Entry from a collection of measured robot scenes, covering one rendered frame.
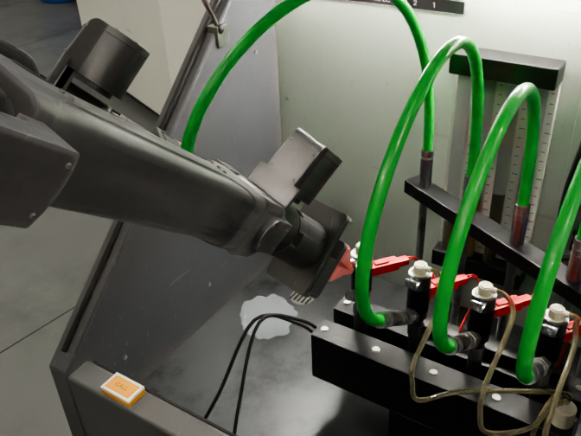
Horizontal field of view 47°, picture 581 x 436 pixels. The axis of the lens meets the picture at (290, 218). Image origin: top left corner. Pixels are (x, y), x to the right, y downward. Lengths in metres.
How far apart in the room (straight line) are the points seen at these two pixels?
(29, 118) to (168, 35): 3.27
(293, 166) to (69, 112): 0.35
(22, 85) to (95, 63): 0.40
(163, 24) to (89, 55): 2.83
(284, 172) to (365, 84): 0.46
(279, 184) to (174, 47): 2.97
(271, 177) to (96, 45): 0.22
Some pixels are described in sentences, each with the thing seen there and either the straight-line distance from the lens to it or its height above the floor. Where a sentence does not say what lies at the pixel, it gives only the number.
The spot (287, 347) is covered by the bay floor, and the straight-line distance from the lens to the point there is 1.11.
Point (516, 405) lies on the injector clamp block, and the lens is 0.86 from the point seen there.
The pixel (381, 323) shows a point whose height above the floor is 1.12.
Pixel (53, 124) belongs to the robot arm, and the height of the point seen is 1.48.
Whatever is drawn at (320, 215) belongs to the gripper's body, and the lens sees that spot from 0.75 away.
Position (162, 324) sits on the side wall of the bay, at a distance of 1.08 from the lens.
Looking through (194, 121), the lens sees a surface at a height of 1.31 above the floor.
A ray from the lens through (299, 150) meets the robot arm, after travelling 0.64.
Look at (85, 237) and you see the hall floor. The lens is 3.02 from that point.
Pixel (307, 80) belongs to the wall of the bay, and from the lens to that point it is 1.13.
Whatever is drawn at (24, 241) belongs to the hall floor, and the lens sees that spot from 3.10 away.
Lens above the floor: 1.60
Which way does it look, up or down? 33 degrees down
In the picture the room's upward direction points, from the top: 3 degrees counter-clockwise
